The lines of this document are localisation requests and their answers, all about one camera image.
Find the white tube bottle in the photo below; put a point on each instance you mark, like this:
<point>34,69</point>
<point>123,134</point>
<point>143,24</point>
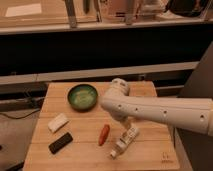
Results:
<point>124,141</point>

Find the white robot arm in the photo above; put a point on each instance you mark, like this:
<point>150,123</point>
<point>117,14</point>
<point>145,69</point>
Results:
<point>193,114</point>

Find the grey metal post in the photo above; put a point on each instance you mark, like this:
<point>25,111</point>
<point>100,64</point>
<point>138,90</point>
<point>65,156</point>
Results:
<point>71,13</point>

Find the white rectangular block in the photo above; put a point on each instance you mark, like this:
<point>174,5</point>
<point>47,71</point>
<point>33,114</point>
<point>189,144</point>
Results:
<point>56,123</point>

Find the black rectangular block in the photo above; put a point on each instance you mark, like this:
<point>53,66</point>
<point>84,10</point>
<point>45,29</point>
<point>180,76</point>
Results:
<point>60,143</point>

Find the green ceramic bowl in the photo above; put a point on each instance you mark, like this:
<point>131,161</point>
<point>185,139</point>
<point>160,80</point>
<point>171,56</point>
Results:
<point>82,97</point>

